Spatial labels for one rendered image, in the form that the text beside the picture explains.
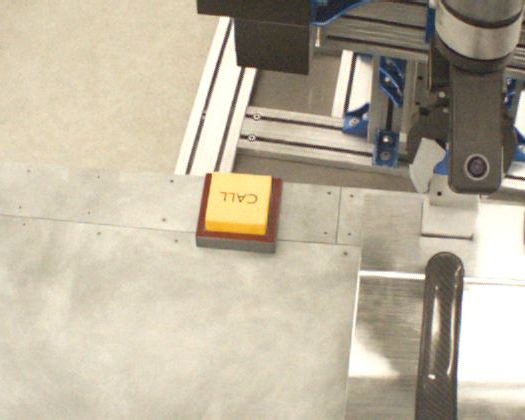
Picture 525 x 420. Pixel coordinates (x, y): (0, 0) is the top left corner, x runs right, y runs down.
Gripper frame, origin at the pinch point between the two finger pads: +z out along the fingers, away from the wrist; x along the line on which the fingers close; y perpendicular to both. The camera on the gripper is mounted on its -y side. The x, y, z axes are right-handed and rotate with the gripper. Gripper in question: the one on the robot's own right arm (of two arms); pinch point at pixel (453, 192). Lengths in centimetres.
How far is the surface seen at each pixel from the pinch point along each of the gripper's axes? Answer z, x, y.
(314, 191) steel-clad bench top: 13.4, 13.6, 8.6
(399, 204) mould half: 4.5, 5.0, 1.4
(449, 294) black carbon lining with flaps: 5.4, -0.5, -7.9
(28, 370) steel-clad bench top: 14.1, 40.2, -16.1
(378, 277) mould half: 4.9, 6.5, -6.8
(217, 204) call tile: 9.9, 22.9, 3.5
